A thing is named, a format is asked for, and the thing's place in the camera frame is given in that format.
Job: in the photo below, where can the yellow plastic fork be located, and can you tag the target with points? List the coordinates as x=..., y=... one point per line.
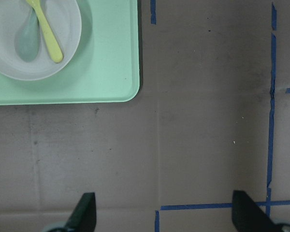
x=51, y=43

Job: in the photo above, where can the white round plate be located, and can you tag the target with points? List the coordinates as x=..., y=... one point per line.
x=65, y=21

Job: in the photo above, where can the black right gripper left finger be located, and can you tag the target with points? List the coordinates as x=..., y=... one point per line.
x=84, y=216

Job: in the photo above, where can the teal green spoon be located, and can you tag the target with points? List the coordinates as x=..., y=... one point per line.
x=27, y=39

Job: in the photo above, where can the mint green tray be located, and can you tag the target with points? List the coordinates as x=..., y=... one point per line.
x=105, y=67

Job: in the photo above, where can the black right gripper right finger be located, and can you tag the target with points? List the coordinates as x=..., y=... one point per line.
x=248, y=217

